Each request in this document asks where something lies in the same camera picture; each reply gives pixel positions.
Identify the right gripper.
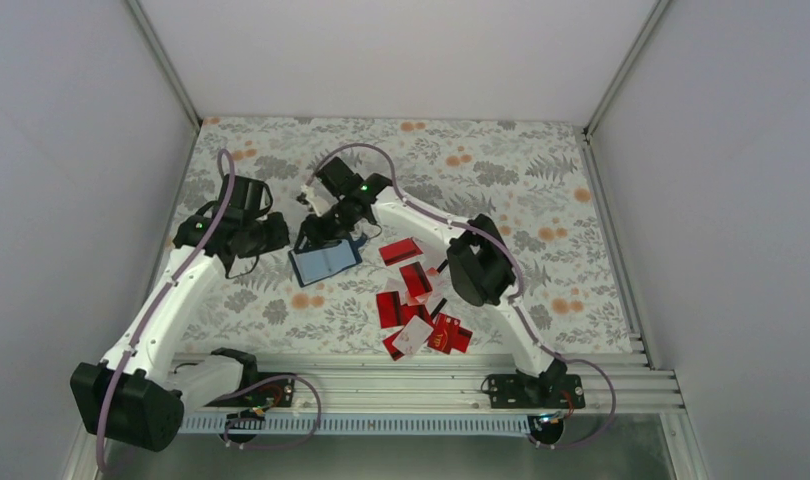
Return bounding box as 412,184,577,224
295,196,358,253

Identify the blue card holder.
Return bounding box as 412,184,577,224
288,235,369,288

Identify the white floral card front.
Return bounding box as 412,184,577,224
393,316,434,355

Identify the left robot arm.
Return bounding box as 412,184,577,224
70,175,289,452

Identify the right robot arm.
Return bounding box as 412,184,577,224
295,158,567,407

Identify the red card black stripe top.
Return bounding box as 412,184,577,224
379,238,423,266

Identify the red card black stripe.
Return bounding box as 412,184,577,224
376,291,404,328
399,262,433,300
379,238,423,266

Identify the red card black stripe left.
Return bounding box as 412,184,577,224
376,291,404,328

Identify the red card black stripe middle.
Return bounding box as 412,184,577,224
399,262,433,300

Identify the white card black stripe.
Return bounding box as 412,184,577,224
425,260,448,277

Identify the red card gold ribbon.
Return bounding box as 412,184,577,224
427,313,473,354

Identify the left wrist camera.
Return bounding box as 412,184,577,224
219,174,273,224

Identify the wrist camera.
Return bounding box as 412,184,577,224
314,157,363,199
219,174,273,224

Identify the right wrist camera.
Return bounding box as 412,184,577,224
314,157,363,199

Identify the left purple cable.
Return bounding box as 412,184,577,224
95,147,321,473

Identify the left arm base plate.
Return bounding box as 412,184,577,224
207,378,295,408

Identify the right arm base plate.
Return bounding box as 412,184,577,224
480,373,586,410

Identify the aluminium rail frame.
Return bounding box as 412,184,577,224
90,351,686,415

